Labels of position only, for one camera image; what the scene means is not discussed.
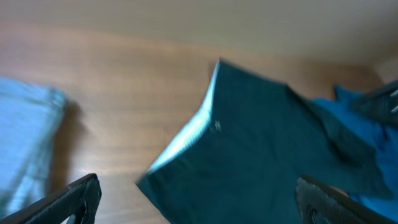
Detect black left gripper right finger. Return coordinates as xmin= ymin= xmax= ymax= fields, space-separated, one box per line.
xmin=295 ymin=175 xmax=395 ymax=224

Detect blue shirt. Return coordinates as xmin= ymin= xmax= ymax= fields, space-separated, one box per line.
xmin=315 ymin=85 xmax=397 ymax=222

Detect black shorts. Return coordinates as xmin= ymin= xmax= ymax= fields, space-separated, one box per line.
xmin=137 ymin=61 xmax=392 ymax=223

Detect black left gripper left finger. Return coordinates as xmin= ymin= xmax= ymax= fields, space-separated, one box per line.
xmin=1 ymin=173 xmax=102 ymax=224

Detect folded grey shorts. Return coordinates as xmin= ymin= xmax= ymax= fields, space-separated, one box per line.
xmin=1 ymin=78 xmax=67 ymax=217

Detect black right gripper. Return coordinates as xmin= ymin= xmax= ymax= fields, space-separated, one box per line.
xmin=353 ymin=80 xmax=397 ymax=126

